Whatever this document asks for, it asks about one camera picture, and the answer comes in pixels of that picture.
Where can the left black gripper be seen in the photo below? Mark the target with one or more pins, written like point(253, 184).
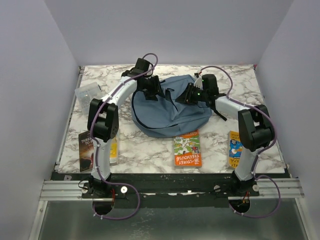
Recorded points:
point(150, 95)

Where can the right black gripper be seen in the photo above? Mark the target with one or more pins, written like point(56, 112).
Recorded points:
point(186, 97)

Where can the blue student backpack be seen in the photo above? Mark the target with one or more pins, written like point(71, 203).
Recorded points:
point(165, 117)

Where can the orange treehouse book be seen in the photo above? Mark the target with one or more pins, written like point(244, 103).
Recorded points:
point(187, 150)

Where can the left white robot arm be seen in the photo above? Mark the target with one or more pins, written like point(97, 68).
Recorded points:
point(103, 123)

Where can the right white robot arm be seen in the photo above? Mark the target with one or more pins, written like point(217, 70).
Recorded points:
point(256, 131)

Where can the yellow cover book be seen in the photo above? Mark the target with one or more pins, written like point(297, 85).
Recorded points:
point(114, 152)

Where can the clear plastic storage box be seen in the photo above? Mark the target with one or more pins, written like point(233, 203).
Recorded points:
point(85, 94)

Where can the yellow blue treehouse book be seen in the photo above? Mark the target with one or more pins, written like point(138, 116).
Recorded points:
point(235, 149)

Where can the dark sunset cover book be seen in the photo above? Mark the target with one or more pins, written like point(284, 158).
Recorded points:
point(86, 151)

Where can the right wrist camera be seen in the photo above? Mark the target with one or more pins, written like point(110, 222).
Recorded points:
point(198, 82)

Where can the aluminium mounting rail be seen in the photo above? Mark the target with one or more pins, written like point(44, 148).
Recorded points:
point(286, 188)

